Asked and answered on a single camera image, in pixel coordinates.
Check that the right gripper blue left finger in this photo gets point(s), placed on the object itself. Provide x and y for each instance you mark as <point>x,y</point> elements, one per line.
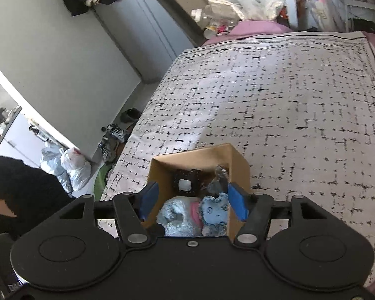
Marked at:
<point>133,209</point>

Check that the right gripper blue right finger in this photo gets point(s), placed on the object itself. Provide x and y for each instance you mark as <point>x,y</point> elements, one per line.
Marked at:
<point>254,211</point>

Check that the grey pink plush toy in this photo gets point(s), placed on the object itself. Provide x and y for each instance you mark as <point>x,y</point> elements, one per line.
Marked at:
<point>179,216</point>

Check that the brown cardboard box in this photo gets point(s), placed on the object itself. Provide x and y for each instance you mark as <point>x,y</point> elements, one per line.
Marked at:
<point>206,160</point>

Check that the white plastic bags on floor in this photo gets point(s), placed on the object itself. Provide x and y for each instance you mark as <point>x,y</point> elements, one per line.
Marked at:
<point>70,167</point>

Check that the shoes on floor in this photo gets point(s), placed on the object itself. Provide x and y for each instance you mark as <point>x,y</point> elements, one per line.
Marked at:
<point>115,136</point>

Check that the patterned white bed blanket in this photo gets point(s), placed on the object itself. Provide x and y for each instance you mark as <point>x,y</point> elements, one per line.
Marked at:
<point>202,100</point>

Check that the pink bed sheet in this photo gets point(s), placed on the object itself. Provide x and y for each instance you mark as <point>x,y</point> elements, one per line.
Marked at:
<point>247,29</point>

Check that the grey door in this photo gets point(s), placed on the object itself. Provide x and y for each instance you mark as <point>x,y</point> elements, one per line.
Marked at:
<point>145,34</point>

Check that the clear plastic bottle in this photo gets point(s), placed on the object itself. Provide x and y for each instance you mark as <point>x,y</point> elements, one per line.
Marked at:
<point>212,12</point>

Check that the white shopping bag under desk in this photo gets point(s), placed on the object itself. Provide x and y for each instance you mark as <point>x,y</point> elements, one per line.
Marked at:
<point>325,15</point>

